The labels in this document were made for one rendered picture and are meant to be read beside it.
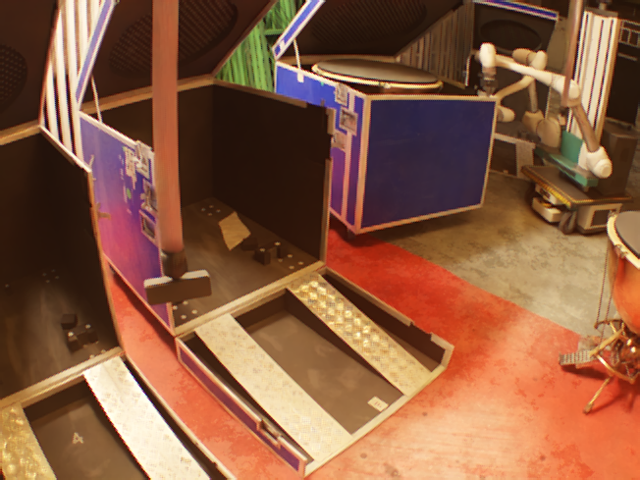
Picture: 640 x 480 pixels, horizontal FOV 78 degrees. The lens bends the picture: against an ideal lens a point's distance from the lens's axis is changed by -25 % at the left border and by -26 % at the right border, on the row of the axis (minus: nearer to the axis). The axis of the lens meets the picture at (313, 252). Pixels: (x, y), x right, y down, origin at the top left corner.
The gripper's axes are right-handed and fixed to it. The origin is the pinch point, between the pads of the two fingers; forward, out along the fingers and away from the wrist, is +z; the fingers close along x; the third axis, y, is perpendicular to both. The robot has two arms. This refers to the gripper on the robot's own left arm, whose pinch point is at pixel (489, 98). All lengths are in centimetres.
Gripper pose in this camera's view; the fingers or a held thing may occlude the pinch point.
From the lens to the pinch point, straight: 325.7
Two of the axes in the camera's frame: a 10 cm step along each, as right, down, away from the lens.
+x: 8.9, -2.0, 4.1
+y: 4.6, 3.3, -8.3
